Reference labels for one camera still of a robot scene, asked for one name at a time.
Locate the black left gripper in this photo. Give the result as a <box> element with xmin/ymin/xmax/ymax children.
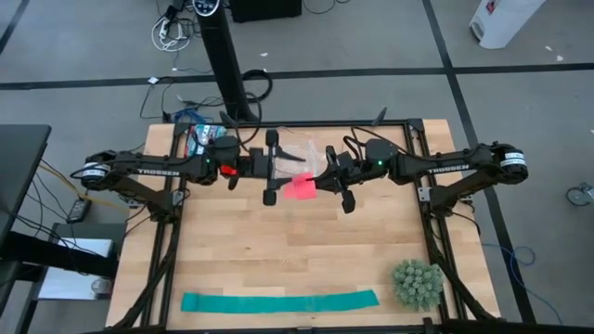
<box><xmin>250</xmin><ymin>144</ymin><xmax>308</xmax><ymax>207</ymax></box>

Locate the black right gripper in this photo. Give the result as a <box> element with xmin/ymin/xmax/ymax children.
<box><xmin>307</xmin><ymin>151</ymin><xmax>368</xmax><ymax>215</ymax></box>

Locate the clear plastic wrapper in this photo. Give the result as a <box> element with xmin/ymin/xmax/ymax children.
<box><xmin>278</xmin><ymin>141</ymin><xmax>322</xmax><ymax>178</ymax></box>

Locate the pink elastic bandage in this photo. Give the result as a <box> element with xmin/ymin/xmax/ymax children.
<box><xmin>283</xmin><ymin>172</ymin><xmax>317</xmax><ymax>201</ymax></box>

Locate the clear plastic tray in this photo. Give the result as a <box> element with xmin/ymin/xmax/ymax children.
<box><xmin>266</xmin><ymin>125</ymin><xmax>345</xmax><ymax>186</ymax></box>

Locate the green elastic bandage strip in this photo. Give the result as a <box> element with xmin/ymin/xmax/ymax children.
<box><xmin>180</xmin><ymin>289</ymin><xmax>381</xmax><ymax>315</ymax></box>

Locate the teal first aid pack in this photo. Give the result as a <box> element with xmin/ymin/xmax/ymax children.
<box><xmin>184</xmin><ymin>123</ymin><xmax>228</xmax><ymax>159</ymax></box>

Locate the black tower fan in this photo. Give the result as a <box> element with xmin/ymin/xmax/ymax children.
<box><xmin>192</xmin><ymin>0</ymin><xmax>261</xmax><ymax>124</ymax></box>

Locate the artificial green potted plant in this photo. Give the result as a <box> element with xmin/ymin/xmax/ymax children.
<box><xmin>391</xmin><ymin>258</ymin><xmax>446</xmax><ymax>313</ymax></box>

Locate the black box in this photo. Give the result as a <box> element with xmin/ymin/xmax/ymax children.
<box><xmin>229</xmin><ymin>0</ymin><xmax>303</xmax><ymax>24</ymax></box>

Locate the white power strip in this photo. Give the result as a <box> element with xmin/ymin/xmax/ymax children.
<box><xmin>150</xmin><ymin>16</ymin><xmax>192</xmax><ymax>53</ymax></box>

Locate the black side table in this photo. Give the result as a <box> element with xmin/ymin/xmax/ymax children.
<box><xmin>0</xmin><ymin>221</ymin><xmax>127</xmax><ymax>334</ymax></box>

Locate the black power adapter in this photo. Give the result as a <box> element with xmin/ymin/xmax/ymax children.
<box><xmin>66</xmin><ymin>197</ymin><xmax>93</xmax><ymax>225</ymax></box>

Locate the white box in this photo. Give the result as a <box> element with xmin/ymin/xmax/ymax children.
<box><xmin>36</xmin><ymin>237</ymin><xmax>115</xmax><ymax>302</ymax></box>

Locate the round clear cup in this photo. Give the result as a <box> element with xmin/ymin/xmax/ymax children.
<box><xmin>90</xmin><ymin>276</ymin><xmax>113</xmax><ymax>296</ymax></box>

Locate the white pedal bin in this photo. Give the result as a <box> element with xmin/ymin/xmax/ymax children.
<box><xmin>468</xmin><ymin>0</ymin><xmax>549</xmax><ymax>51</ymax></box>

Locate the grey caster wheel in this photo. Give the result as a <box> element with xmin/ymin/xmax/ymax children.
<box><xmin>564</xmin><ymin>181</ymin><xmax>594</xmax><ymax>208</ymax></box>

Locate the black desk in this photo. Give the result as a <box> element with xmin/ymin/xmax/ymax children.
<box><xmin>0</xmin><ymin>123</ymin><xmax>53</xmax><ymax>247</ymax></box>

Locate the right camera black cable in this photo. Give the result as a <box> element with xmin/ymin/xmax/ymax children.
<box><xmin>342</xmin><ymin>125</ymin><xmax>400</xmax><ymax>160</ymax></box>

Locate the camera black cable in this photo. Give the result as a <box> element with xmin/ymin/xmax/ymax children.
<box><xmin>231</xmin><ymin>91</ymin><xmax>264</xmax><ymax>146</ymax></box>
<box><xmin>342</xmin><ymin>125</ymin><xmax>400</xmax><ymax>160</ymax></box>

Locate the black aluminium table frame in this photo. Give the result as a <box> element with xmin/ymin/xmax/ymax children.
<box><xmin>109</xmin><ymin>118</ymin><xmax>505</xmax><ymax>334</ymax></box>

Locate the left camera black cable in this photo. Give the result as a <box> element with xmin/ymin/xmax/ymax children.
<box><xmin>231</xmin><ymin>91</ymin><xmax>264</xmax><ymax>146</ymax></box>

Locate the black clamp handle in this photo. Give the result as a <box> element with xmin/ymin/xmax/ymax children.
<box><xmin>218</xmin><ymin>109</ymin><xmax>240</xmax><ymax>129</ymax></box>
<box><xmin>370</xmin><ymin>106</ymin><xmax>389</xmax><ymax>128</ymax></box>

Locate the coiled black cable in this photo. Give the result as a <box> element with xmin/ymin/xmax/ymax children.
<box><xmin>240</xmin><ymin>68</ymin><xmax>275</xmax><ymax>104</ymax></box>

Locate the blue cable bundle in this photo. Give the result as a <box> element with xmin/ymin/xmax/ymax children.
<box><xmin>172</xmin><ymin>107</ymin><xmax>215</xmax><ymax>125</ymax></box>

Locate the blue floor cable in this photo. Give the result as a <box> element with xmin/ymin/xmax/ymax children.
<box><xmin>482</xmin><ymin>243</ymin><xmax>565</xmax><ymax>326</ymax></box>

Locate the yellow cable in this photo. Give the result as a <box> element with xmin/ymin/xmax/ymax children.
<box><xmin>39</xmin><ymin>161</ymin><xmax>125</xmax><ymax>212</ymax></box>

